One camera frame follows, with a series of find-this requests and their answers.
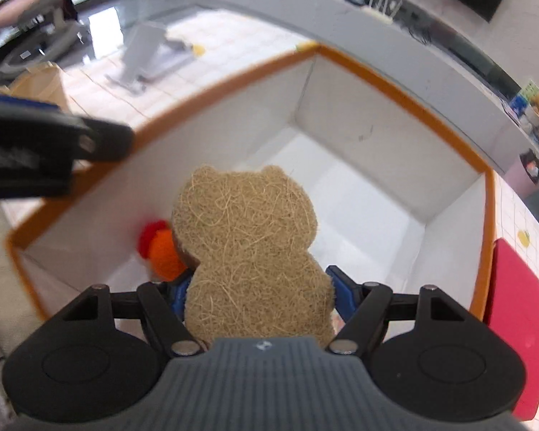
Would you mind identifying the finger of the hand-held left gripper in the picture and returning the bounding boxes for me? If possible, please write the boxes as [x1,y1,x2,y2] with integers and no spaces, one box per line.
[0,94,134,162]

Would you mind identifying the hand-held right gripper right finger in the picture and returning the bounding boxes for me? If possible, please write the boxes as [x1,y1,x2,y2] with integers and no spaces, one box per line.
[326,266,472,354]

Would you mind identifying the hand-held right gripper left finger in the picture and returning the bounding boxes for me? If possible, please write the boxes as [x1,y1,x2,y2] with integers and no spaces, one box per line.
[62,274,207,356]

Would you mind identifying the crocheted orange strawberry charm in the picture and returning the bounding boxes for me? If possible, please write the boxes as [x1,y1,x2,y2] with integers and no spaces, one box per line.
[137,220,190,283]

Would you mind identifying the brown loofah sponge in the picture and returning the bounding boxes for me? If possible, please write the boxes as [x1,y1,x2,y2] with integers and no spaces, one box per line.
[171,165,335,351]

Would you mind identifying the orange-rimmed white storage box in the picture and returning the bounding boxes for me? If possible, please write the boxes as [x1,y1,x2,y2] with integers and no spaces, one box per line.
[4,42,497,324]

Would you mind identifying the grey folding stand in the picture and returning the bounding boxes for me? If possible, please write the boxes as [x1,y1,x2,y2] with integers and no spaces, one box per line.
[104,22,195,96]

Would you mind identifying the red square box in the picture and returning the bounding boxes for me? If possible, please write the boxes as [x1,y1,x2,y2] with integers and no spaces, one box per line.
[483,238,539,420]

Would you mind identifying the pink trash can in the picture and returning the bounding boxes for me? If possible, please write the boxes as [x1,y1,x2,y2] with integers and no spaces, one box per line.
[519,150,539,198]

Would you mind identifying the white router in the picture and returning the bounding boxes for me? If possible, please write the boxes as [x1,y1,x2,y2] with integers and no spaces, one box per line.
[364,0,405,24]

